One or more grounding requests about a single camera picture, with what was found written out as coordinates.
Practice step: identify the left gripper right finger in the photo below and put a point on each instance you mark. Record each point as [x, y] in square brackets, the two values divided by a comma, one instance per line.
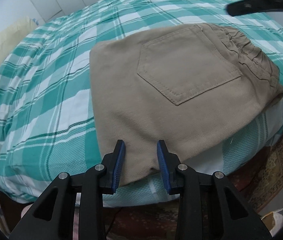
[210, 205]

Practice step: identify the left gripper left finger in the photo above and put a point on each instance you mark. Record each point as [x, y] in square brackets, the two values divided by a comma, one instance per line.
[51, 216]

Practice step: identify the khaki beige pants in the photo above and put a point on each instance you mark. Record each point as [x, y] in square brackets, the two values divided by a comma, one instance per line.
[191, 85]

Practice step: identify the person's left hand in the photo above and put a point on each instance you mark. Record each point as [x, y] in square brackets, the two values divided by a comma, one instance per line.
[25, 210]

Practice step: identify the patterned dark rug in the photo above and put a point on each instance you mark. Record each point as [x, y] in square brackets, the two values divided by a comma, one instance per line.
[259, 181]

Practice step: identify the teal plaid bed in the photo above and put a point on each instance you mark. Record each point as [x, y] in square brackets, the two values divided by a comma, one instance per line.
[46, 114]

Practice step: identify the cream padded headboard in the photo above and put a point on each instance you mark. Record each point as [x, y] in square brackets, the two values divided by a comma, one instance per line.
[13, 34]

